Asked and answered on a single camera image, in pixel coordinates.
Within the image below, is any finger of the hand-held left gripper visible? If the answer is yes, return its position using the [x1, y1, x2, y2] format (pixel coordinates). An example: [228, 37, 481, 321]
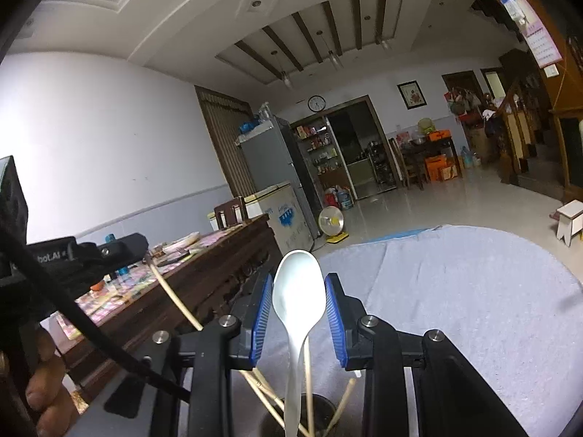
[68, 232, 150, 283]

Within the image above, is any black perforated utensil holder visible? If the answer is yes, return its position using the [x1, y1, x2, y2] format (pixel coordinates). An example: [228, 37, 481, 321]
[254, 394, 339, 437]

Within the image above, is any small electric fan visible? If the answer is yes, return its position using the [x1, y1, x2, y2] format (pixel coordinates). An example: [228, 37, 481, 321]
[317, 206, 351, 245]

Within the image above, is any teal bottle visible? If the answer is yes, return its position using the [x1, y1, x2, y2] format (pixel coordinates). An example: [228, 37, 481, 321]
[105, 233, 131, 282]

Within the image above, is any wooden dining chair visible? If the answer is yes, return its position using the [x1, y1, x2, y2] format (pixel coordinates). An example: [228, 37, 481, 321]
[388, 137, 413, 190]

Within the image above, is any round plate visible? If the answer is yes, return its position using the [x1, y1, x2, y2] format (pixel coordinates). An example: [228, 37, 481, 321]
[163, 232, 201, 254]

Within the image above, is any person's left hand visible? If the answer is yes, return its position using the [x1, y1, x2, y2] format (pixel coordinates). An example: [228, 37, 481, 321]
[25, 325, 82, 437]

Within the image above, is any brown curtain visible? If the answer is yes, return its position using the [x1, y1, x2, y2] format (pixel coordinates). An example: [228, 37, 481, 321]
[195, 86, 258, 199]

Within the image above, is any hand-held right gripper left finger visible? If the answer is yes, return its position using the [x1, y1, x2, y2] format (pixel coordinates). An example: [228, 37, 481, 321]
[104, 269, 275, 437]

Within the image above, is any grey refrigerator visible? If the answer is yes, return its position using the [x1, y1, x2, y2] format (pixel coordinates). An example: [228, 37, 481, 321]
[234, 116, 320, 243]

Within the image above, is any wall calendar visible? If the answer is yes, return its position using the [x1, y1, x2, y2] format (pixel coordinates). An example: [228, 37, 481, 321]
[498, 0, 564, 69]

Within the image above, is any glass sliding door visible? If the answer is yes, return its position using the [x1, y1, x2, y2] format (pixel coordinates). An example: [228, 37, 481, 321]
[325, 98, 388, 201]

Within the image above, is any carved dark wooden sideboard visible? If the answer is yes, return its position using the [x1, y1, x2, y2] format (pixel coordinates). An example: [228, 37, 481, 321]
[41, 213, 284, 402]

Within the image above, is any wooden staircase railing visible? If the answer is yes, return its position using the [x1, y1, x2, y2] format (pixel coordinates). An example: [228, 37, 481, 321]
[484, 50, 583, 202]

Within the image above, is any dark wooden door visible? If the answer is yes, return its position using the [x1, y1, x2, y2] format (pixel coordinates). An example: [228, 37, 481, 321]
[442, 70, 484, 155]

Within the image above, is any small white stool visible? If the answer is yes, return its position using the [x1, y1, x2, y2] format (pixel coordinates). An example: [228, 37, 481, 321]
[556, 200, 583, 248]

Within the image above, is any white plastic spoon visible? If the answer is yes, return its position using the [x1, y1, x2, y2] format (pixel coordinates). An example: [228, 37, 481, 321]
[272, 249, 327, 437]

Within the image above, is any large orange box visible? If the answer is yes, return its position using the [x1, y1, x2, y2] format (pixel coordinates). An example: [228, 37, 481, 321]
[424, 155, 450, 183]

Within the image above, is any shelf cabinet with goods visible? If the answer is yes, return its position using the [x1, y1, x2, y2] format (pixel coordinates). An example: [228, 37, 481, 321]
[291, 116, 347, 201]

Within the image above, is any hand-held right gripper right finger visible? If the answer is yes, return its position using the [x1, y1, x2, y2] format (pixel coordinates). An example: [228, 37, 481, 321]
[322, 273, 531, 437]

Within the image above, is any framed wall picture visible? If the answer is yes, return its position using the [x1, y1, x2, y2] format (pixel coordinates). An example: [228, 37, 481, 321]
[397, 80, 427, 111]

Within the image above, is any pendant lamp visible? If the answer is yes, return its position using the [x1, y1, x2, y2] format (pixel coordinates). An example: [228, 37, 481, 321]
[317, 31, 343, 70]
[271, 50, 293, 90]
[375, 9, 393, 52]

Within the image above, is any dark wooden dining table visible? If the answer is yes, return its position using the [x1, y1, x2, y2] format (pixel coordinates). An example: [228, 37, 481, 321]
[401, 138, 463, 190]

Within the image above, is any dark wooden chair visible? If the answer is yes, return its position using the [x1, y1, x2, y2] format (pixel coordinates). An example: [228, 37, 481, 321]
[214, 197, 249, 231]

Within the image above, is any white chest freezer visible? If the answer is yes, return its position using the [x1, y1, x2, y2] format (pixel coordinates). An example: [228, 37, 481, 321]
[207, 181, 315, 256]

